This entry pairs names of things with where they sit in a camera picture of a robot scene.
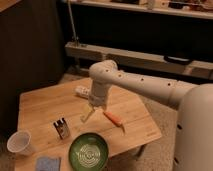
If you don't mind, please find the green patterned bowl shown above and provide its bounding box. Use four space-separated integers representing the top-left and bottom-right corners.
68 133 109 171

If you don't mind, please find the wooden folding table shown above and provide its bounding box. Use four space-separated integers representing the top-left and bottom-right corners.
15 78 162 171

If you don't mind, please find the metal pole stand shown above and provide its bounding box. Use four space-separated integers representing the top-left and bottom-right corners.
67 0 79 46

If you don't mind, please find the long wooden shelf beam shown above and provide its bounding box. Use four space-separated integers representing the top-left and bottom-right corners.
65 42 213 81

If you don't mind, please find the white power strip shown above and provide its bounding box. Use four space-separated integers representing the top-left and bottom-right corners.
75 86 89 99

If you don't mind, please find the white paper cup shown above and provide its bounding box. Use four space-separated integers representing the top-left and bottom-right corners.
7 131 35 156

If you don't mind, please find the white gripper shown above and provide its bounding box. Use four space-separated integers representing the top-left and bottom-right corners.
80 94 125 130

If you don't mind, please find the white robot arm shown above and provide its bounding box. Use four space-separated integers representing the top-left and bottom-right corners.
88 60 213 171

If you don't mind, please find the black handle clamp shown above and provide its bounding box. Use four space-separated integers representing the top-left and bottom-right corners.
164 56 193 65

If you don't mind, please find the blue sponge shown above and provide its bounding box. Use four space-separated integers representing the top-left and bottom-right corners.
35 157 61 171

